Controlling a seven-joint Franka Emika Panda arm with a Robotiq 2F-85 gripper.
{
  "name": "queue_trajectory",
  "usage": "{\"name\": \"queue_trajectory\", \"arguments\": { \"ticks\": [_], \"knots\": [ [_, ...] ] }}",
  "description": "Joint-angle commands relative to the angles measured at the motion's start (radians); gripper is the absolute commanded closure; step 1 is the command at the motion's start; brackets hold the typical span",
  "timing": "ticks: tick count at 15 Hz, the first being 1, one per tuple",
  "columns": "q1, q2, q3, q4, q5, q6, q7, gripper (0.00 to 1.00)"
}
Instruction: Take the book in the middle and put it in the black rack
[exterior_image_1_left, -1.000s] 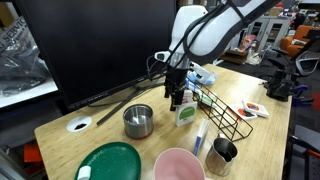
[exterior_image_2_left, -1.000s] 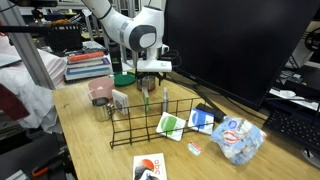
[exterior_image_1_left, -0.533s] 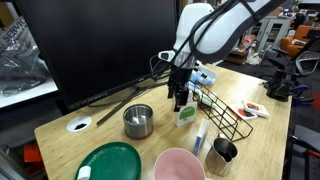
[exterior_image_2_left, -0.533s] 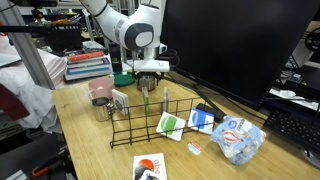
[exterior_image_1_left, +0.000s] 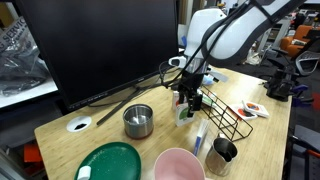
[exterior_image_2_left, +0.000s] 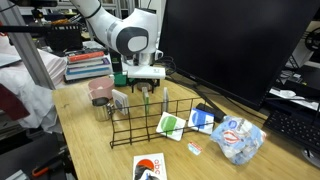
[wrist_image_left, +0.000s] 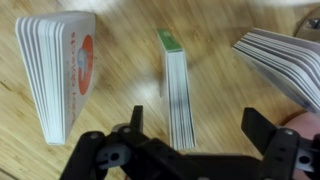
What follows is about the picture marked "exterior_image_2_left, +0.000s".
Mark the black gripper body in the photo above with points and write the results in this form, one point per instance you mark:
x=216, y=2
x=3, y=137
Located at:
x=150, y=81

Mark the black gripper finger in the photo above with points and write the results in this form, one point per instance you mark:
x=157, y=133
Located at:
x=133, y=86
x=153, y=86

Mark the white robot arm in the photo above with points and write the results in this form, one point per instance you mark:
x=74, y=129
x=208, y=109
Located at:
x=134, y=36

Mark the white book orange circle upright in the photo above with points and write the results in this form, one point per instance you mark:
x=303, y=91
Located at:
x=165, y=102

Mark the white green vegetables book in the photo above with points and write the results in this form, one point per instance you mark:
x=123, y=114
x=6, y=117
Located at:
x=171, y=126

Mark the white blue transport book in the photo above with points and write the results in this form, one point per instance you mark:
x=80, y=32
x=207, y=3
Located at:
x=201, y=121

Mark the abc book red black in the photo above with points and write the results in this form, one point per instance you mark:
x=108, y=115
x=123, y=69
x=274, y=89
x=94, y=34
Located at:
x=149, y=167

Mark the steel tin with brown base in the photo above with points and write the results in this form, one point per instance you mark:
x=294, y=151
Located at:
x=141, y=85

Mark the green speckled plate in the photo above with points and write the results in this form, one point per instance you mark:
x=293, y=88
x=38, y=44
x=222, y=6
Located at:
x=120, y=80

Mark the pink bowl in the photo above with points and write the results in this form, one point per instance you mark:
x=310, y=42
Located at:
x=100, y=87

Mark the small steel pitcher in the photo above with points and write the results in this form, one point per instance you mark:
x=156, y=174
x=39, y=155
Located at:
x=103, y=109

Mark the stack of books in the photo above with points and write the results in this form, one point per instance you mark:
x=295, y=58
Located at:
x=86, y=64

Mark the red white label sticker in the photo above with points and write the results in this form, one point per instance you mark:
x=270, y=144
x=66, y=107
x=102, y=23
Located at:
x=194, y=148

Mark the large black computer monitor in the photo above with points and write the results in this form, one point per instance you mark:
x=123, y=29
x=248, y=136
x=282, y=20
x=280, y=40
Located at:
x=235, y=47

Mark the blue white plastic bag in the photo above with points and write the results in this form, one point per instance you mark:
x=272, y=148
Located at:
x=238, y=138

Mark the pink cloth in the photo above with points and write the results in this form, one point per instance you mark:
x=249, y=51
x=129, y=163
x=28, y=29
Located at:
x=36, y=99

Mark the black keyboard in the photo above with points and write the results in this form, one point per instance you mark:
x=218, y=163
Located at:
x=297, y=128

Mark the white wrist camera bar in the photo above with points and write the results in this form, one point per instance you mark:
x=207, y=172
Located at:
x=146, y=72

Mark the black wire rack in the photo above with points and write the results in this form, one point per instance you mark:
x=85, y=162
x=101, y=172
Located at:
x=137, y=126

